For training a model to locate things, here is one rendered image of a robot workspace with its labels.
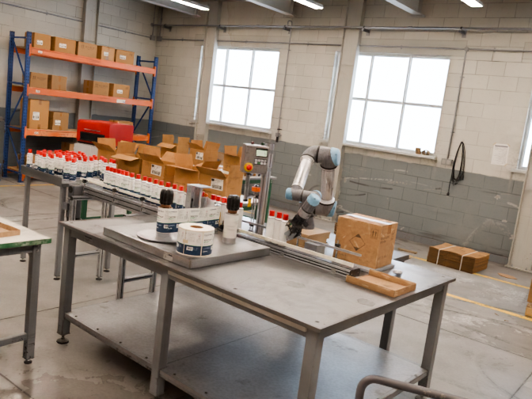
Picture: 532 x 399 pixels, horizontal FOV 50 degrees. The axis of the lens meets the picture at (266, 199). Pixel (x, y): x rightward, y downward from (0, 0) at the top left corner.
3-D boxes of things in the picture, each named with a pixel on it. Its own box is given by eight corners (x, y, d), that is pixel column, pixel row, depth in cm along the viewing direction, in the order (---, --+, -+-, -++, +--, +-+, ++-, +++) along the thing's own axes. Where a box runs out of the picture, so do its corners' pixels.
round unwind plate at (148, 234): (126, 233, 339) (126, 231, 339) (165, 229, 363) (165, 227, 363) (158, 245, 320) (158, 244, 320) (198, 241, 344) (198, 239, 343)
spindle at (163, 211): (152, 234, 341) (156, 188, 336) (163, 233, 347) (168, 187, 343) (161, 237, 335) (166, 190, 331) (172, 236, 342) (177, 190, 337)
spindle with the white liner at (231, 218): (218, 241, 350) (224, 193, 345) (228, 239, 357) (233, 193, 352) (229, 245, 344) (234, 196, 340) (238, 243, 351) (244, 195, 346)
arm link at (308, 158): (303, 139, 379) (283, 191, 348) (319, 142, 376) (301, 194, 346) (304, 152, 388) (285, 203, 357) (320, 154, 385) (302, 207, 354)
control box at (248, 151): (239, 170, 386) (242, 142, 383) (263, 172, 391) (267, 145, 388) (242, 172, 376) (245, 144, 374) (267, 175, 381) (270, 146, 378)
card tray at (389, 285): (345, 281, 315) (346, 275, 314) (368, 275, 335) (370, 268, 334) (393, 298, 296) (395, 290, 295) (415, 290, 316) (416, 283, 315)
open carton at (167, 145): (153, 157, 880) (156, 133, 875) (176, 157, 922) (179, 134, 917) (170, 161, 860) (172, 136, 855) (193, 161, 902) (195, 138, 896)
